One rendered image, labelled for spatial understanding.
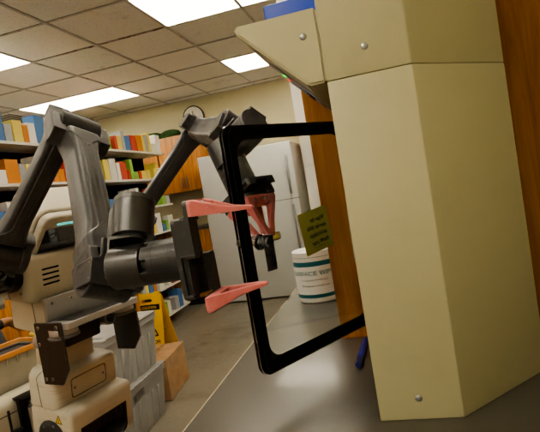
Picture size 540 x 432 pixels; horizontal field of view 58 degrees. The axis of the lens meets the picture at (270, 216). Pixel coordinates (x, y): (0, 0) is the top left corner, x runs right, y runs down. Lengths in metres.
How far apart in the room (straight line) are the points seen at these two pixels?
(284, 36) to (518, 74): 0.53
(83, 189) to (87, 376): 0.79
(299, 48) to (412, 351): 0.43
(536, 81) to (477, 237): 0.43
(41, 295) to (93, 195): 0.63
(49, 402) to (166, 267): 0.92
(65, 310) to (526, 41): 1.24
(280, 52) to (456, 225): 0.33
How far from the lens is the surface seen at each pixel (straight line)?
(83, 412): 1.48
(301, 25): 0.71
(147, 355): 3.19
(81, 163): 0.90
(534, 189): 1.08
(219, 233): 5.92
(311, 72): 0.69
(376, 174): 0.67
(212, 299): 0.61
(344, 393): 0.85
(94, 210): 0.81
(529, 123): 1.08
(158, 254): 0.63
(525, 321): 0.84
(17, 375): 1.76
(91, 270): 0.70
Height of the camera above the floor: 1.28
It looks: 3 degrees down
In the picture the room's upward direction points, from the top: 10 degrees counter-clockwise
